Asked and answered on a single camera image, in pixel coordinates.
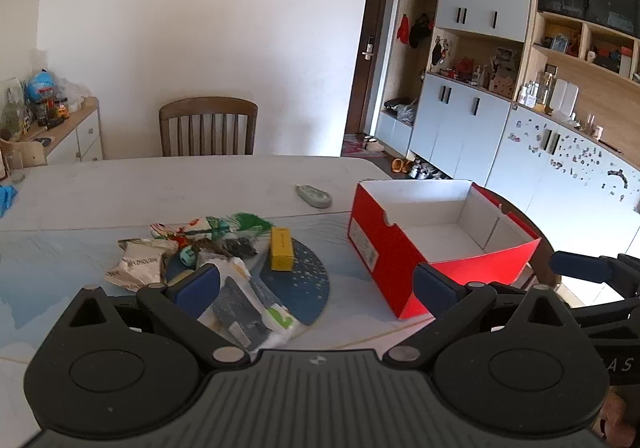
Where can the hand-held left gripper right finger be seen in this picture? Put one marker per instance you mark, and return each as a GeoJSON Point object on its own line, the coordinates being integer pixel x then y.
{"type": "Point", "coordinates": [435, 288]}

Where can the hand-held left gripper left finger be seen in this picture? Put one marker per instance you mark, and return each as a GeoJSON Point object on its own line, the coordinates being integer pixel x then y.
{"type": "Point", "coordinates": [200, 285]}

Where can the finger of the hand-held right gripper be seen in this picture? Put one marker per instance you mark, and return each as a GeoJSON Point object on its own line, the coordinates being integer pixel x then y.
{"type": "Point", "coordinates": [605, 310]}
{"type": "Point", "coordinates": [580, 267]}

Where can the small teal plastic object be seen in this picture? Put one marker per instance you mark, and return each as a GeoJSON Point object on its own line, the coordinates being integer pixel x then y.
{"type": "Point", "coordinates": [188, 256]}

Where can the grey and white packet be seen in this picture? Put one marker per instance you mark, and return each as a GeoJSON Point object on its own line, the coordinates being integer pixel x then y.
{"type": "Point", "coordinates": [250, 298]}

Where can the crinkled white snack packet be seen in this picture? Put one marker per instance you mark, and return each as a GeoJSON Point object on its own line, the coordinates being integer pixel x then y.
{"type": "Point", "coordinates": [137, 263]}

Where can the red cardboard shoebox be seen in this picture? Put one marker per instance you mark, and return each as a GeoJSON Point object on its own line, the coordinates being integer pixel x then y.
{"type": "Point", "coordinates": [375, 238]}

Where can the small yellow box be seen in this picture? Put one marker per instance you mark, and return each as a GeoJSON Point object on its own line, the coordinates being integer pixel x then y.
{"type": "Point", "coordinates": [281, 248]}

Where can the person's right hand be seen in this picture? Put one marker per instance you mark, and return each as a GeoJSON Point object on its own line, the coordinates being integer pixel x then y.
{"type": "Point", "coordinates": [620, 420]}

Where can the row of shoes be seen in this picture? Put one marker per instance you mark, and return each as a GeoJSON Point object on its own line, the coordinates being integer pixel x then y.
{"type": "Point", "coordinates": [427, 171]}

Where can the orange slippers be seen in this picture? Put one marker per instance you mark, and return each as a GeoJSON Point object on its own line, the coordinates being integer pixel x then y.
{"type": "Point", "coordinates": [398, 164]}

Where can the slatted wooden chair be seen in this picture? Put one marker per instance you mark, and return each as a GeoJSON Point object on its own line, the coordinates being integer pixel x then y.
{"type": "Point", "coordinates": [207, 128]}

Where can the red patterned rug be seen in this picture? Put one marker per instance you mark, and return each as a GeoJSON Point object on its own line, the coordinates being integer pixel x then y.
{"type": "Point", "coordinates": [352, 145]}

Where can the group of small bottles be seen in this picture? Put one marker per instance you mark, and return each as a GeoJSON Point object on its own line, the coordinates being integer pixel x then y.
{"type": "Point", "coordinates": [535, 95]}

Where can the grey plastic bag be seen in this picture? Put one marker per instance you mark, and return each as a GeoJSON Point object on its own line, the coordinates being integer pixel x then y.
{"type": "Point", "coordinates": [407, 112]}

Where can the white sideboard with wooden top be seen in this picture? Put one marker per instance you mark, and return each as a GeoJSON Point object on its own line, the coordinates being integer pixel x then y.
{"type": "Point", "coordinates": [82, 138]}

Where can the brown cardboard box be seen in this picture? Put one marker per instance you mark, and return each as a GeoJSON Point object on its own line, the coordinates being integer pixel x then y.
{"type": "Point", "coordinates": [501, 88]}

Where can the blue cloth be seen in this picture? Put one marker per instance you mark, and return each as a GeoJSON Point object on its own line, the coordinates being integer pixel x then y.
{"type": "Point", "coordinates": [6, 200]}

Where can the dark brown door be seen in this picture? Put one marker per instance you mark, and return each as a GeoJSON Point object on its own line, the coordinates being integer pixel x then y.
{"type": "Point", "coordinates": [367, 83]}

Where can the red toy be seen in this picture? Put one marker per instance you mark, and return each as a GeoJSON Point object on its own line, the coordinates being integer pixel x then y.
{"type": "Point", "coordinates": [465, 66]}

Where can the small toys on sideboard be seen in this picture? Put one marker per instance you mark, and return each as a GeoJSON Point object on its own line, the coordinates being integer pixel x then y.
{"type": "Point", "coordinates": [52, 114]}

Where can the clear plastic bag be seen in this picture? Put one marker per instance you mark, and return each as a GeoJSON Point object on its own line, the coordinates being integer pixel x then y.
{"type": "Point", "coordinates": [70, 93]}

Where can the blue globe toy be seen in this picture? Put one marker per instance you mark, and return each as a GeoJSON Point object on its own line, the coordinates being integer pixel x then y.
{"type": "Point", "coordinates": [40, 85]}

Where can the black hanging bag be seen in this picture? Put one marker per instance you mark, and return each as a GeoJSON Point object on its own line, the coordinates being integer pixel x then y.
{"type": "Point", "coordinates": [420, 30]}

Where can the red hanging cloth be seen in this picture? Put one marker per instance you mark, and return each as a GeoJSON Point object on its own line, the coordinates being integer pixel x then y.
{"type": "Point", "coordinates": [402, 28]}

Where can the large white wall cabinet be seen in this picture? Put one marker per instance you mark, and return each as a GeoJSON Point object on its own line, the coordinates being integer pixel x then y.
{"type": "Point", "coordinates": [450, 128]}

